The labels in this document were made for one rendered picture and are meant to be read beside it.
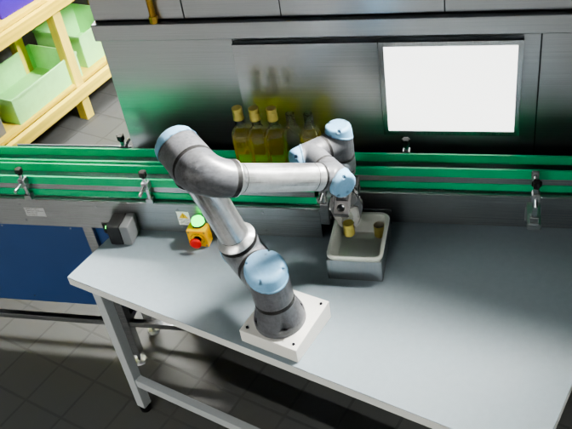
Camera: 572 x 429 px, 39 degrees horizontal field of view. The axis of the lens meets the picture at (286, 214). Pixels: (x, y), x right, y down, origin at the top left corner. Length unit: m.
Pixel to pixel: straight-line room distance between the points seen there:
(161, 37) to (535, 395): 1.58
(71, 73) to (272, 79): 2.45
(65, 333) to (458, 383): 2.00
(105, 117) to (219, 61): 2.43
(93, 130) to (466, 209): 2.87
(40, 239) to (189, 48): 0.94
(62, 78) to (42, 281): 1.90
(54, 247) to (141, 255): 0.47
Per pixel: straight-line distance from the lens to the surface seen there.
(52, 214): 3.00
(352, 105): 2.68
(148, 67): 2.84
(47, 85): 4.87
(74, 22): 5.57
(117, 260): 2.80
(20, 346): 3.77
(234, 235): 2.23
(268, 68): 2.67
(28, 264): 3.28
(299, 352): 2.32
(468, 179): 2.61
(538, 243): 2.65
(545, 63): 2.60
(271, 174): 2.02
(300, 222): 2.66
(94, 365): 3.55
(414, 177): 2.62
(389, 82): 2.62
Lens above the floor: 2.52
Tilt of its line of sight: 39 degrees down
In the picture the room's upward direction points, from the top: 10 degrees counter-clockwise
